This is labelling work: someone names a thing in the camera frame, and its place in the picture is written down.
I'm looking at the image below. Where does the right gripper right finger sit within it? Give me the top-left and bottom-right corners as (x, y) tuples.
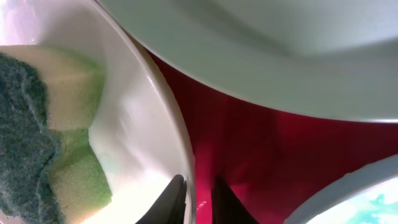
(211, 177), (258, 224)

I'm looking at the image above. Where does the pale green plate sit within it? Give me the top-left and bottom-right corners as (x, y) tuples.
(99, 0), (397, 123)

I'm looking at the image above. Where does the red plastic tray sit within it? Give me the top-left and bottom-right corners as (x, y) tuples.
(154, 58), (397, 223)

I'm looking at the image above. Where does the green yellow sponge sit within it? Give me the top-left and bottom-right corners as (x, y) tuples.
(1, 45), (111, 223)

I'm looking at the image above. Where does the pale blue plate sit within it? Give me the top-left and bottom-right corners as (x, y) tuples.
(284, 155), (397, 224)

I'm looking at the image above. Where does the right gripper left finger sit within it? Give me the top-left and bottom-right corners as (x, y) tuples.
(136, 174), (187, 224)

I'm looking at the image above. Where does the white plate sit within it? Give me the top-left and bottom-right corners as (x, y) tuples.
(1, 1), (196, 223)

